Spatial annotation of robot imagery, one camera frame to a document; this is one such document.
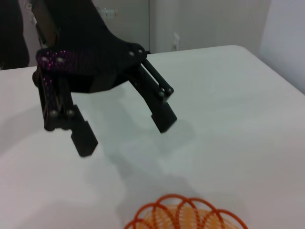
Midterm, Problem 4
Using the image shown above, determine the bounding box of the person in dark trousers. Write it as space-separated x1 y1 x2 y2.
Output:
0 0 30 71

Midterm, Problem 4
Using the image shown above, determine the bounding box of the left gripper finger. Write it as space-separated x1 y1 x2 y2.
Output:
32 69 99 157
130 58 178 134

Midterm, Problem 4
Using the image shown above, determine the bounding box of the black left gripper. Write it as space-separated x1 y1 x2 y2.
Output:
30 0 147 94

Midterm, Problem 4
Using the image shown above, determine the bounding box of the orange plastic woven basket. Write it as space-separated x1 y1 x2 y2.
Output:
123 193 250 229

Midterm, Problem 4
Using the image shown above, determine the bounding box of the grey metal cabinet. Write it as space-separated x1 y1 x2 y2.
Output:
91 0 151 54

